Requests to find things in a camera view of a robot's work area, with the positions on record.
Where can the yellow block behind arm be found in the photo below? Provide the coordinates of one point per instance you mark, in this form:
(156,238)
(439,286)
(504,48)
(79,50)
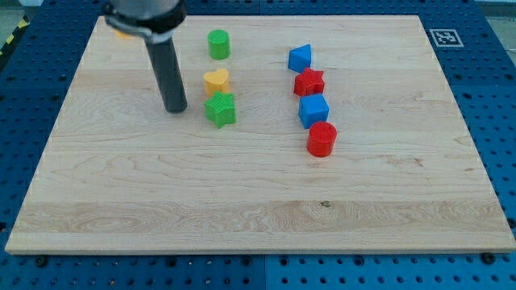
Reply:
(122,35)

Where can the green cylinder block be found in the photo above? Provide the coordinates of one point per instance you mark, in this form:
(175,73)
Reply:
(219,47)

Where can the blue triangle block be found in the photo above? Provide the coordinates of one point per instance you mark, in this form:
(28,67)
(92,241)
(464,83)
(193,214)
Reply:
(300,58)

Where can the blue cube block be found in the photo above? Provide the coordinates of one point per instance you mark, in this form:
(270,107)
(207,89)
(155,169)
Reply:
(313,108)

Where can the green star block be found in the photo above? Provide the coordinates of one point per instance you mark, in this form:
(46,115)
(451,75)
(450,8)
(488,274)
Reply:
(220,109)

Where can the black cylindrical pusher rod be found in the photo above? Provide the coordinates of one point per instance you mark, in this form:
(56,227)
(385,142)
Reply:
(164,62)

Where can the yellow heart block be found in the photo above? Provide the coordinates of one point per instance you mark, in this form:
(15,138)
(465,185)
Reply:
(217,81)

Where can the wooden board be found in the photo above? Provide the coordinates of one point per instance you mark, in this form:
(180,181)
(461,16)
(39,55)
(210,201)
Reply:
(121,176)

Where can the red cylinder block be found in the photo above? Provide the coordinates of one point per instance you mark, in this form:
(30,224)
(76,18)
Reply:
(321,139)

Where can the fiducial marker tag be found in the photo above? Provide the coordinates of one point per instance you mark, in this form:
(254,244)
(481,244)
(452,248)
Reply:
(446,38)

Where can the red star block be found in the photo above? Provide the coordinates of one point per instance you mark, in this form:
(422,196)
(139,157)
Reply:
(309,82)

